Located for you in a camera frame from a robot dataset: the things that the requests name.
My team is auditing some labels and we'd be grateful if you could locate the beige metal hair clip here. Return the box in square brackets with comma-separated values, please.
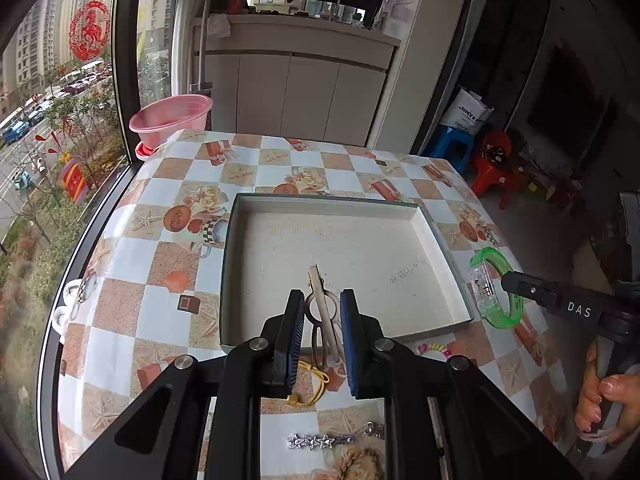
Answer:
[304, 266, 344, 370]

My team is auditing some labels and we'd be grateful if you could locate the green translucent bangle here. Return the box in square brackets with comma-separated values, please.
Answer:
[469, 247, 524, 330]

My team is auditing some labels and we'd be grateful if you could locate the yellow cord hair tie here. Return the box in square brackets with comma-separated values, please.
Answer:
[285, 358, 331, 409]

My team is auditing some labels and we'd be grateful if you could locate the white paper shopping bag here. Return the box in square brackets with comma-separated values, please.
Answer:
[439, 88, 494, 136]

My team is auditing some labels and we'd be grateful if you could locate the shallow grey jewelry tray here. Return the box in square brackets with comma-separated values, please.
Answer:
[218, 193, 474, 348]

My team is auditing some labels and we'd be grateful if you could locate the white cloth on cabinet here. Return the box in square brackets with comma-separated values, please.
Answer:
[206, 13, 231, 39]

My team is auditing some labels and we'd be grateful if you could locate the red horse window decal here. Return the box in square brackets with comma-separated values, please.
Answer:
[68, 0, 111, 61]

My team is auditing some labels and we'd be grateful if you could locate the red plastic child chair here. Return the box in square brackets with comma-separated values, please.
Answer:
[471, 129, 529, 210]

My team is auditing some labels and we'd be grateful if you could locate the white sideboard cabinet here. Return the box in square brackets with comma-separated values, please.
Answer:
[189, 14, 400, 146]

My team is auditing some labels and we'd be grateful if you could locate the blue plastic stool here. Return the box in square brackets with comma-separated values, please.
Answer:
[428, 126, 474, 174]

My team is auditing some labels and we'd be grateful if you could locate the pink yellow bead bracelet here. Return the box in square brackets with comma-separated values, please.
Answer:
[414, 341, 454, 360]

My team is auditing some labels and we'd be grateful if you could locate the pink plastic basin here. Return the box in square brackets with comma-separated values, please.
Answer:
[129, 94, 213, 151]

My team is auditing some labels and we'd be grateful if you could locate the person's right hand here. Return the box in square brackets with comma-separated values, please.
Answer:
[574, 342, 640, 444]

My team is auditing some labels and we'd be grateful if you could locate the silver star hair clip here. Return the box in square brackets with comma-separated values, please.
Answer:
[285, 434, 356, 451]

